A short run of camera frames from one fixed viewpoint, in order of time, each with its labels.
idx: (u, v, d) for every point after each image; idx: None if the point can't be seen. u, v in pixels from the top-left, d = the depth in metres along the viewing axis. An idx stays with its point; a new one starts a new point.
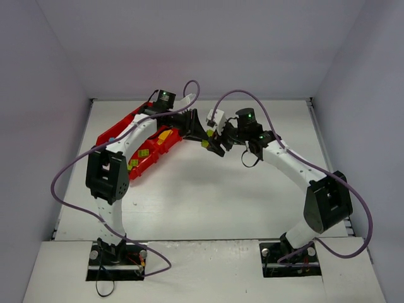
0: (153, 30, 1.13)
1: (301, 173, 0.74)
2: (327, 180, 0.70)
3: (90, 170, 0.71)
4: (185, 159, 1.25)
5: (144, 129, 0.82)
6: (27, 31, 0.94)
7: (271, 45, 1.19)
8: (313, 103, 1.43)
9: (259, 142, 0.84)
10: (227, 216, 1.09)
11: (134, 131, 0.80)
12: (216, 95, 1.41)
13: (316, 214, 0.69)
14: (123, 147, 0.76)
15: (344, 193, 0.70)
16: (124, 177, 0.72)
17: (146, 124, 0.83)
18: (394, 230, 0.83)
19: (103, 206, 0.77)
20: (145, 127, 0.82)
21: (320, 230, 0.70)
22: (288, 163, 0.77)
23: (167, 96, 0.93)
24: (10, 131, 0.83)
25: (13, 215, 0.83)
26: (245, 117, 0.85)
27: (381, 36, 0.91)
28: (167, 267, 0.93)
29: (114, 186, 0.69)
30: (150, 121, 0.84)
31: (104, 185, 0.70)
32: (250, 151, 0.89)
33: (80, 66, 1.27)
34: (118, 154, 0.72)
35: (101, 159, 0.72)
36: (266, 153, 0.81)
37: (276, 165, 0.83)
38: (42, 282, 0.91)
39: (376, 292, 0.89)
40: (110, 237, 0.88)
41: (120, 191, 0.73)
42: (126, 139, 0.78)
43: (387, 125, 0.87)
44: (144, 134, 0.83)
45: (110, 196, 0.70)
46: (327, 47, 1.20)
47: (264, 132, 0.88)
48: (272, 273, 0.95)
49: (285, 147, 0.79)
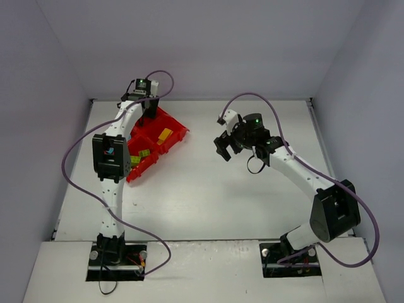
0: (153, 31, 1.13)
1: (308, 180, 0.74)
2: (334, 189, 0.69)
3: (95, 155, 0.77)
4: (185, 160, 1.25)
5: (132, 113, 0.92)
6: (28, 31, 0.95)
7: (271, 47, 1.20)
8: (313, 103, 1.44)
9: (266, 148, 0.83)
10: (226, 216, 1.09)
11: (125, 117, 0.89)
12: (216, 96, 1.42)
13: (322, 223, 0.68)
14: (120, 130, 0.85)
15: (352, 202, 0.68)
16: (128, 157, 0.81)
17: (134, 108, 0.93)
18: (394, 230, 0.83)
19: (108, 187, 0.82)
20: (133, 110, 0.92)
21: (326, 239, 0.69)
22: (295, 170, 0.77)
23: (144, 83, 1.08)
24: (10, 131, 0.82)
25: (12, 214, 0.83)
26: (253, 122, 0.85)
27: (380, 37, 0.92)
28: (168, 258, 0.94)
29: (121, 165, 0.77)
30: (136, 105, 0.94)
31: (112, 166, 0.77)
32: (257, 156, 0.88)
33: (80, 66, 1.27)
34: (118, 138, 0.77)
35: (104, 144, 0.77)
36: (274, 158, 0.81)
37: (284, 172, 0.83)
38: (41, 283, 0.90)
39: (375, 292, 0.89)
40: (112, 228, 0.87)
41: (126, 168, 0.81)
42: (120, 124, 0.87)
43: (387, 125, 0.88)
44: (134, 117, 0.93)
45: (118, 173, 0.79)
46: (326, 48, 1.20)
47: (272, 137, 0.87)
48: (273, 273, 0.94)
49: (293, 153, 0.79)
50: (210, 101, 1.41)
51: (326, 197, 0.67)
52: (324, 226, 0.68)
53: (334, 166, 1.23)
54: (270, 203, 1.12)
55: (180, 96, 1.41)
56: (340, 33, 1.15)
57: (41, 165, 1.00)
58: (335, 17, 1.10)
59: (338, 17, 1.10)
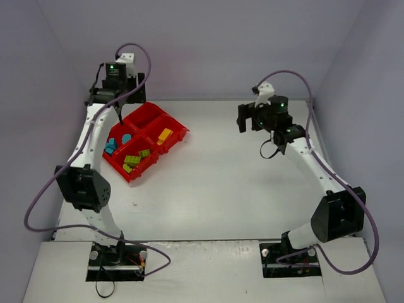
0: (153, 30, 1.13)
1: (320, 180, 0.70)
2: (344, 193, 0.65)
3: (62, 190, 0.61)
4: (185, 160, 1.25)
5: (103, 123, 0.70)
6: (28, 31, 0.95)
7: (271, 47, 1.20)
8: (312, 104, 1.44)
9: (285, 136, 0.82)
10: (226, 216, 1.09)
11: (93, 132, 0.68)
12: (216, 96, 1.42)
13: (324, 224, 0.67)
14: (88, 156, 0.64)
15: (359, 211, 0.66)
16: (103, 183, 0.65)
17: (104, 115, 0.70)
18: (394, 230, 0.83)
19: (91, 214, 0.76)
20: (103, 120, 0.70)
21: (324, 240, 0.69)
22: (309, 165, 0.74)
23: (116, 69, 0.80)
24: (10, 130, 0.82)
25: (12, 214, 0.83)
26: (278, 105, 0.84)
27: (380, 37, 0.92)
28: (167, 263, 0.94)
29: (96, 199, 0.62)
30: (106, 111, 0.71)
31: (83, 200, 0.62)
32: (274, 141, 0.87)
33: (80, 65, 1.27)
34: (87, 170, 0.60)
35: (71, 177, 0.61)
36: (291, 148, 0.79)
37: (297, 164, 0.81)
38: (41, 283, 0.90)
39: (375, 292, 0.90)
40: (106, 240, 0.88)
41: (103, 197, 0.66)
42: (88, 143, 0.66)
43: (387, 125, 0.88)
44: (106, 126, 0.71)
45: (95, 206, 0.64)
46: (326, 48, 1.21)
47: (293, 126, 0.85)
48: (273, 273, 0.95)
49: (311, 148, 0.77)
50: (210, 101, 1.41)
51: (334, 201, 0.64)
52: (324, 227, 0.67)
53: (334, 166, 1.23)
54: (270, 203, 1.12)
55: (180, 96, 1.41)
56: (340, 33, 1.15)
57: (40, 165, 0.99)
58: (336, 17, 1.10)
59: (338, 17, 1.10)
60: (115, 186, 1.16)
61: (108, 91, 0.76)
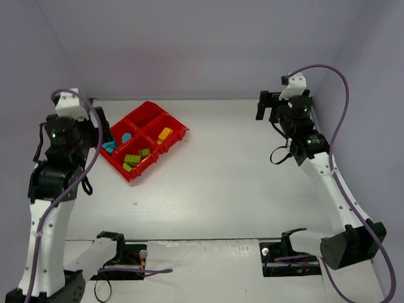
0: (152, 30, 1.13)
1: (340, 210, 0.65)
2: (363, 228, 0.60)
3: None
4: (185, 159, 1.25)
5: (54, 227, 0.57)
6: (26, 32, 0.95)
7: (271, 47, 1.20)
8: (313, 103, 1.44)
9: (305, 148, 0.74)
10: (226, 216, 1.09)
11: (41, 246, 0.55)
12: (216, 95, 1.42)
13: (336, 254, 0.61)
14: (42, 280, 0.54)
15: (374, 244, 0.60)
16: (69, 293, 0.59)
17: (52, 219, 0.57)
18: (393, 230, 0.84)
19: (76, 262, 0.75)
20: (53, 224, 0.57)
21: (333, 267, 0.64)
22: (328, 189, 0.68)
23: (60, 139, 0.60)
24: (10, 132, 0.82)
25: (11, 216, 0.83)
26: (300, 111, 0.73)
27: (380, 38, 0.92)
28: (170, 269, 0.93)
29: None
30: (55, 210, 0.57)
31: None
32: (291, 147, 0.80)
33: (79, 65, 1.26)
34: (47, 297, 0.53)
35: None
36: (310, 164, 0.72)
37: (312, 178, 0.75)
38: None
39: (375, 292, 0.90)
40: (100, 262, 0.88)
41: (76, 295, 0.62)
42: (39, 263, 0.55)
43: (387, 127, 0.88)
44: (59, 228, 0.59)
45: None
46: (327, 48, 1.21)
47: (314, 134, 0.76)
48: (273, 272, 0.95)
49: (334, 169, 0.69)
50: (210, 101, 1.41)
51: (353, 236, 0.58)
52: (335, 255, 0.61)
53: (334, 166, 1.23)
54: (270, 202, 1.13)
55: (180, 95, 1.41)
56: (341, 33, 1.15)
57: None
58: (336, 17, 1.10)
59: (338, 17, 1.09)
60: (115, 186, 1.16)
61: (57, 168, 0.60)
